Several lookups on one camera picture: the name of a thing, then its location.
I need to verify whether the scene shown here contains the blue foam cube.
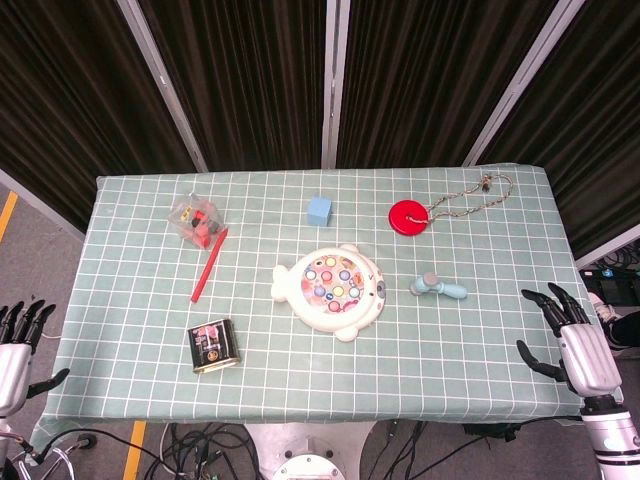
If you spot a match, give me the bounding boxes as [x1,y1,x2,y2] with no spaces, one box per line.
[306,195,334,229]

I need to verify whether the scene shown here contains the braided rope loop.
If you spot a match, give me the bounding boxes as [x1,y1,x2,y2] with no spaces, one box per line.
[407,172,515,222]

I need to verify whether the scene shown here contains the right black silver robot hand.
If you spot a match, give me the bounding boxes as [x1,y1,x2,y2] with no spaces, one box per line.
[516,282,624,400]

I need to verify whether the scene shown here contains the blue grey toy hammer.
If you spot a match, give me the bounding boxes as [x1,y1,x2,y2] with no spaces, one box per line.
[409,272,469,301]

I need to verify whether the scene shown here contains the white fish-shaped toy game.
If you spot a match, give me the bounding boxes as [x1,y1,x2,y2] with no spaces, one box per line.
[271,243,387,343]

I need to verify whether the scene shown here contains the black floor cable bundle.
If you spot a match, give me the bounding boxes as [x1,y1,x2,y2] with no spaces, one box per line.
[149,422,251,480]
[382,421,506,480]

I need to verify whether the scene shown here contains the white shoe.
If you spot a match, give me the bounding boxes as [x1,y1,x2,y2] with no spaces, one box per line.
[586,291,617,322]

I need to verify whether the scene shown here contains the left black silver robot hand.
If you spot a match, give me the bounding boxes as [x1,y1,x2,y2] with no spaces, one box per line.
[0,298,71,419]

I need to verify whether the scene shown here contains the clear box with red pieces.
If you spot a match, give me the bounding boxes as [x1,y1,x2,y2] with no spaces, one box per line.
[172,194,225,250]

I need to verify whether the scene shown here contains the green checked tablecloth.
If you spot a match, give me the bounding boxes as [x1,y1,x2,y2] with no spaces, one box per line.
[29,162,624,454]

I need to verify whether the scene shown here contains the red disc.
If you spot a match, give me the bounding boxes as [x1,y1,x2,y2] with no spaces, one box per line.
[388,198,430,236]

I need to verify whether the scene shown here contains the grey partition foot rail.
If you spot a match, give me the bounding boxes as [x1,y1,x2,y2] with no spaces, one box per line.
[574,243,640,271]

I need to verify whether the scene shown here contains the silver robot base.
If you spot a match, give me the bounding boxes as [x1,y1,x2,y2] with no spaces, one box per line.
[244,422,387,480]

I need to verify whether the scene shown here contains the dark curtain panel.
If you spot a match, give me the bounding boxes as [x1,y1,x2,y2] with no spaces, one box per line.
[336,0,557,170]
[0,0,200,236]
[138,0,330,174]
[478,0,640,260]

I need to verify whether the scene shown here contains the black luncheon meat can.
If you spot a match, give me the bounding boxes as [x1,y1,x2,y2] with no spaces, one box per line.
[187,318,242,376]

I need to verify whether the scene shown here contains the grey partition post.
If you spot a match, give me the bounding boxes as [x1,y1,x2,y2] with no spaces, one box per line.
[116,0,209,173]
[461,0,587,168]
[319,0,352,170]

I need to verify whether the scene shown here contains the red stick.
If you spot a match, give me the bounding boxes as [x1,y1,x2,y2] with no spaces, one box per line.
[190,227,230,305]

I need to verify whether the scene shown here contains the black power strip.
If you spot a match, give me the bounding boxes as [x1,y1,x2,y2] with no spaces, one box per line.
[579,268,640,297]

